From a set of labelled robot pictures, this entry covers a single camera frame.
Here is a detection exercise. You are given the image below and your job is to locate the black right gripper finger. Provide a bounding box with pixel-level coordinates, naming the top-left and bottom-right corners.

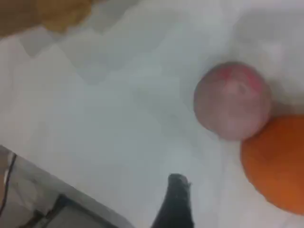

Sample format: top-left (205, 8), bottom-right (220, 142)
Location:
top-left (151, 173), bottom-right (195, 228)

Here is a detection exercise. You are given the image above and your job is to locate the pink peach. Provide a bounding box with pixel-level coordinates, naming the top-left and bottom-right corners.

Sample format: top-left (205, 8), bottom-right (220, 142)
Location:
top-left (193, 61), bottom-right (273, 141)

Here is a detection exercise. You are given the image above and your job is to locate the brown burlap tote bag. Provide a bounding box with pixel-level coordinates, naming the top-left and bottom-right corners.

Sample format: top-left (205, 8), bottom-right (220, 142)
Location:
top-left (0, 0), bottom-right (93, 38)

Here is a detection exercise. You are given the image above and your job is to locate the orange round fruit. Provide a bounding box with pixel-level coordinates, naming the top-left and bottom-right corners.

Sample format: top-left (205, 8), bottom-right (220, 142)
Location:
top-left (239, 114), bottom-right (304, 216)

